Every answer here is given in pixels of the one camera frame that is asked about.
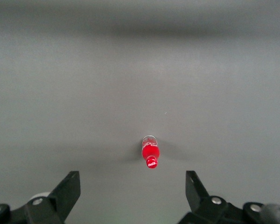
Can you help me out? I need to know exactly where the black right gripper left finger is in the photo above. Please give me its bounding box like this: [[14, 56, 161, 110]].
[[0, 170, 81, 224]]

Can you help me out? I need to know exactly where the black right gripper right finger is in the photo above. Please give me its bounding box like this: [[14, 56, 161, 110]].
[[177, 170, 280, 224]]

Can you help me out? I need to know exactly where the red cola bottle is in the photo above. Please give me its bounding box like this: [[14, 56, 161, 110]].
[[141, 135, 160, 169]]

